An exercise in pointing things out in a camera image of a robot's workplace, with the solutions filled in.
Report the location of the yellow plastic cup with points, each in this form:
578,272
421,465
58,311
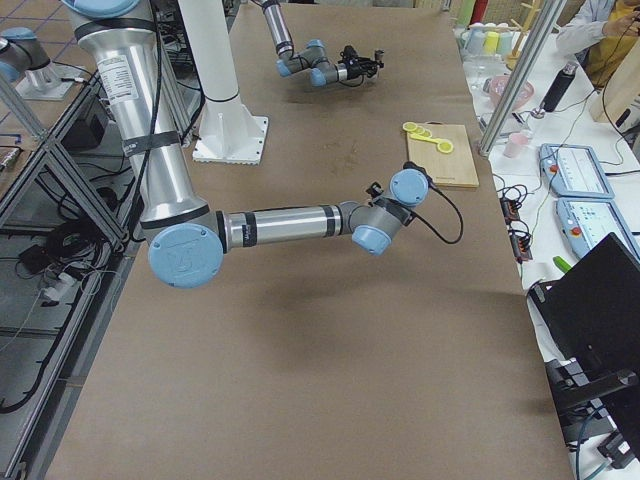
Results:
491,42

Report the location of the black water bottle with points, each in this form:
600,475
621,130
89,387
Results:
559,86

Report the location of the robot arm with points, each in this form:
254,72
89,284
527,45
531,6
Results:
187,239
313,58

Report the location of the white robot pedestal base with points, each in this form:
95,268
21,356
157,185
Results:
228,132

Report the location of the lemon slice on spoon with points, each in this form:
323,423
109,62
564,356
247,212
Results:
445,147

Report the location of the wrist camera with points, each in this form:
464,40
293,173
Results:
412,165
348,53

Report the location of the upper blue teach pendant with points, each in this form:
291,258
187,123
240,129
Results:
574,171

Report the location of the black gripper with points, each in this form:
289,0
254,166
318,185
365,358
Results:
356,69

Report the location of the bamboo cutting board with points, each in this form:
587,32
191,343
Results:
456,169

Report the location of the steel jigger measuring cup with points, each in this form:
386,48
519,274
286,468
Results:
378,58

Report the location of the person in white shirt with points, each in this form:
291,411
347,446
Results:
600,35

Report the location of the lower blue teach pendant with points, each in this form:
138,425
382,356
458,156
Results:
586,221

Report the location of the pink plastic cup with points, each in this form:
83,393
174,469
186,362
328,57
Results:
516,143

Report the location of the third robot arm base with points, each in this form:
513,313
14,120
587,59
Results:
24,61

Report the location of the black power adapter box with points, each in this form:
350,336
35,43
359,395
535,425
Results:
88,129

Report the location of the aluminium frame post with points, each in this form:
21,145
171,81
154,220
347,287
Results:
535,41

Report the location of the black laptop monitor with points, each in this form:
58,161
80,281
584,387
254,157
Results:
592,313

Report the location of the yellow plastic spoon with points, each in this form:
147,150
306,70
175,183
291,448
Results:
432,140

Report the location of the blue teach pendant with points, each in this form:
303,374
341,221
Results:
574,171
586,221

